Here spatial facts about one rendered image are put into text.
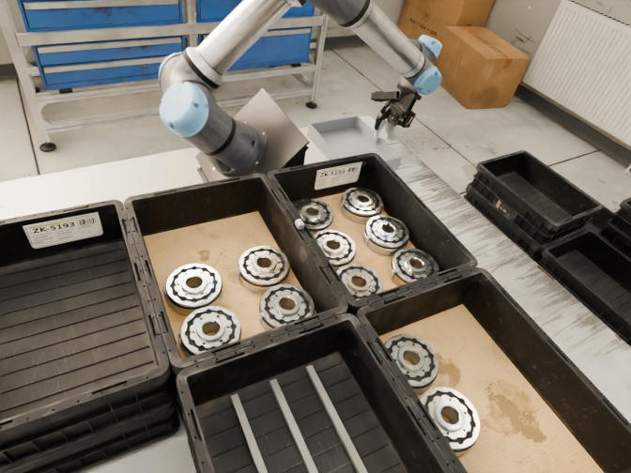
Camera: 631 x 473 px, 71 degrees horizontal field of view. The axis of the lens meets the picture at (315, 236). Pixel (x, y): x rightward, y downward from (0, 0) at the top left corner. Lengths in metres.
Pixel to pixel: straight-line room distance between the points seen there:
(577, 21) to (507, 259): 2.72
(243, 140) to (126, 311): 0.51
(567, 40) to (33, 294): 3.61
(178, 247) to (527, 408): 0.73
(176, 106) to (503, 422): 0.92
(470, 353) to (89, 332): 0.69
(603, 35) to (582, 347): 2.79
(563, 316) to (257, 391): 0.82
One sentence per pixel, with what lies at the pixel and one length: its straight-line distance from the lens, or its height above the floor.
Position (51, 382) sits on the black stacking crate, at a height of 0.83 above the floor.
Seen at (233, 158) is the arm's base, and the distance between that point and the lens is 1.15.
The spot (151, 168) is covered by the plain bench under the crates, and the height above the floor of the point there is 0.70.
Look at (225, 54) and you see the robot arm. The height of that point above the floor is 1.07.
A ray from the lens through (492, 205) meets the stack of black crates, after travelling 1.89.
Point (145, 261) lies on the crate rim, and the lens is 0.81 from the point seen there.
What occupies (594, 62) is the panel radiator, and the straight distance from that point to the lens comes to 3.78.
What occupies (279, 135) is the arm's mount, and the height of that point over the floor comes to 0.91.
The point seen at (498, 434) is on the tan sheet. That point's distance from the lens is 0.86.
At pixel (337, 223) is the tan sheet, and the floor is 0.83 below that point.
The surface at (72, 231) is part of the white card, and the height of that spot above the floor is 0.88.
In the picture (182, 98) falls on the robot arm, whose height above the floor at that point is 1.01.
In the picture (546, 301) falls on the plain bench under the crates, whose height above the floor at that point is 0.70.
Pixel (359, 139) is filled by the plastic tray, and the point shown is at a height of 0.70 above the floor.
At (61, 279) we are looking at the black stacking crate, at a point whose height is 0.83.
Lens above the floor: 1.53
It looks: 44 degrees down
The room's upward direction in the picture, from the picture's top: 11 degrees clockwise
